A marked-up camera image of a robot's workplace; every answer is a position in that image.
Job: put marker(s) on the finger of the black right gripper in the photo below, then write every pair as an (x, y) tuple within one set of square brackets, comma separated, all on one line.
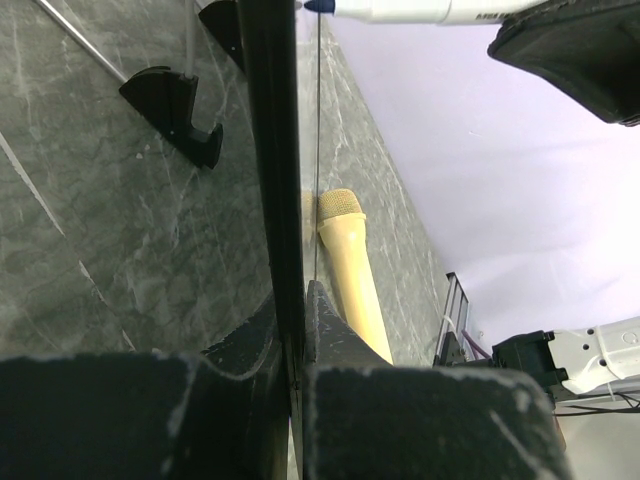
[(589, 50)]

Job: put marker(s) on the black whiteboard foot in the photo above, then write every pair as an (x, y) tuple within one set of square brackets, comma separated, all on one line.
[(166, 99), (221, 19)]

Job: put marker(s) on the beige toy microphone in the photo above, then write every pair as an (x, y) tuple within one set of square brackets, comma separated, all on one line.
[(342, 227)]

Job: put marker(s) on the white whiteboard black frame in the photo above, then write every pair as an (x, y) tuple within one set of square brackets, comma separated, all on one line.
[(532, 197)]

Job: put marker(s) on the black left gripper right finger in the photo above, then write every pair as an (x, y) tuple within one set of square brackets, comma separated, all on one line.
[(365, 419)]

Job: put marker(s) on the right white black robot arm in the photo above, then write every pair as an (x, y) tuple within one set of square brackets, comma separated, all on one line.
[(570, 363)]

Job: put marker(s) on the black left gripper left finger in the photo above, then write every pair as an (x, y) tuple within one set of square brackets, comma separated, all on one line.
[(219, 414)]

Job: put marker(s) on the white blue whiteboard marker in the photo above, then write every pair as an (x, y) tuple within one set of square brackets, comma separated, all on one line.
[(430, 12)]

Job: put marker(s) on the aluminium rail frame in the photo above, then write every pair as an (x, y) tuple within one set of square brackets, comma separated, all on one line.
[(452, 347)]

